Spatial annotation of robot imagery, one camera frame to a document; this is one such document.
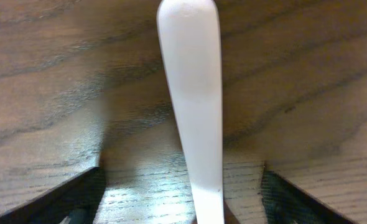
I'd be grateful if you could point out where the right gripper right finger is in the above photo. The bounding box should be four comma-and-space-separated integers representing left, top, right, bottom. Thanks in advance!
261, 170, 355, 224

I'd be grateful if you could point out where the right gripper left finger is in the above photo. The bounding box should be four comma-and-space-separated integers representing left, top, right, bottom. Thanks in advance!
0, 167, 106, 224

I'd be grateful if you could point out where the white plastic spoon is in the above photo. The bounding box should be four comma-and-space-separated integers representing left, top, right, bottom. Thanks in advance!
157, 0, 225, 223

